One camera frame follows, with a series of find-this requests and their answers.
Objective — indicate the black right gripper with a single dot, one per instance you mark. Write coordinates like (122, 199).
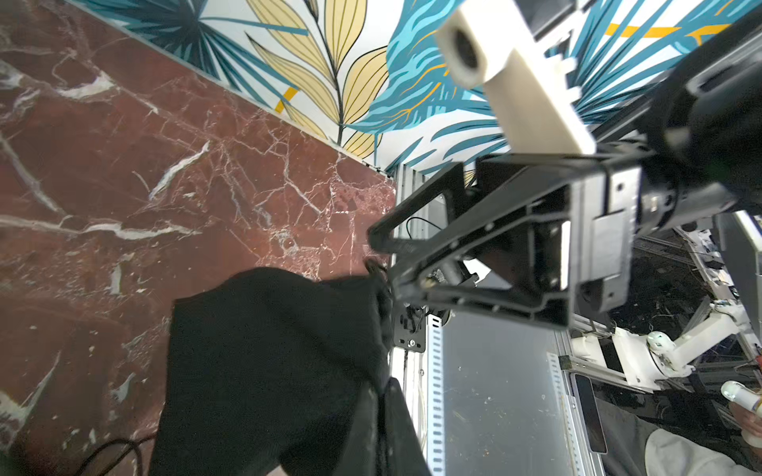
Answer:
(546, 234)

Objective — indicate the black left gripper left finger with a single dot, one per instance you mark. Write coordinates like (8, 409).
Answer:
(359, 456)

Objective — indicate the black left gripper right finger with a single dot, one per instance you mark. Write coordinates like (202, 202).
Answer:
(402, 454)

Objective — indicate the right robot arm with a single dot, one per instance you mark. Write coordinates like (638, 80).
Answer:
(700, 153)

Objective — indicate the person's hand at edge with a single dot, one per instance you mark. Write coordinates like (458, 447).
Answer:
(747, 421)

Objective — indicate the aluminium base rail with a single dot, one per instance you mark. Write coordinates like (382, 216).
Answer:
(508, 397)

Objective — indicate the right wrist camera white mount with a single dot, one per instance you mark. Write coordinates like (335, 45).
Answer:
(488, 44)

